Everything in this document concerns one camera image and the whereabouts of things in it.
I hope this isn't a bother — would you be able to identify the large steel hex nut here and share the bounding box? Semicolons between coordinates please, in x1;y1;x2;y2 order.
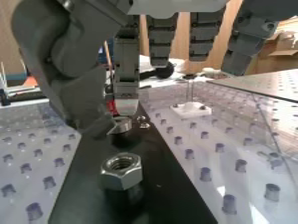
97;152;145;192

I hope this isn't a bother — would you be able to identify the small white bracket plate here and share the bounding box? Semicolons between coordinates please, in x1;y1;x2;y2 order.
170;101;213;118

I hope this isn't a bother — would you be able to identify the clear box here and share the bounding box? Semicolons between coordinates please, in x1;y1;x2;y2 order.
0;68;298;224

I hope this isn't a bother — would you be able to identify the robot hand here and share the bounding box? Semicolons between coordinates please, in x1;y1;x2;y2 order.
11;0;298;134

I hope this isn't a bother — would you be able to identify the black plate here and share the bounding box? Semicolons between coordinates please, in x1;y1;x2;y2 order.
47;102;220;224

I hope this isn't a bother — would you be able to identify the cardboard box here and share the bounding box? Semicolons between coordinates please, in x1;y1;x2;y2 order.
258;19;298;58

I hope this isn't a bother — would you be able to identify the small steel nut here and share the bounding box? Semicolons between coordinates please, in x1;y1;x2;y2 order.
136;115;152;130

